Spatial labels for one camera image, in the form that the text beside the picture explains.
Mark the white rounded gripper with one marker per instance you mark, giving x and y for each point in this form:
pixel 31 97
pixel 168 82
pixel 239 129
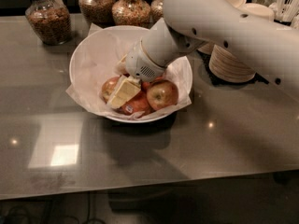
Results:
pixel 138 63

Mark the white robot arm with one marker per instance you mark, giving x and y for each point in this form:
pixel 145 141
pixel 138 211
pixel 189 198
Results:
pixel 269 48

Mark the middle red apple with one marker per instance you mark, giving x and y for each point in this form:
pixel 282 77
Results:
pixel 145 85

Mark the left yellowish red apple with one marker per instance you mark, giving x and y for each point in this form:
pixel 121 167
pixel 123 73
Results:
pixel 108 87

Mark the white bowl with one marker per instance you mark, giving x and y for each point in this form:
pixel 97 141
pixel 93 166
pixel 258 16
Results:
pixel 93 62

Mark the front red apple with sticker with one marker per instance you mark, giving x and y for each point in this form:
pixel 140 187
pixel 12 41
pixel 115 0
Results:
pixel 138 104

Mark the right yellow red apple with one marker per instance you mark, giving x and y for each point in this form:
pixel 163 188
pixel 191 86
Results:
pixel 162 93

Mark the white paper liner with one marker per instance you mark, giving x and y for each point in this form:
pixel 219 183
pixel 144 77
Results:
pixel 99 53

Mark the glass cereal jar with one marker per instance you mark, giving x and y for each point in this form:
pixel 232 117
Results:
pixel 157 10
pixel 98 12
pixel 131 12
pixel 50 20

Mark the left glass cereal jar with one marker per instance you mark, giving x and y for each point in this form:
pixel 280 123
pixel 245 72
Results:
pixel 50 20

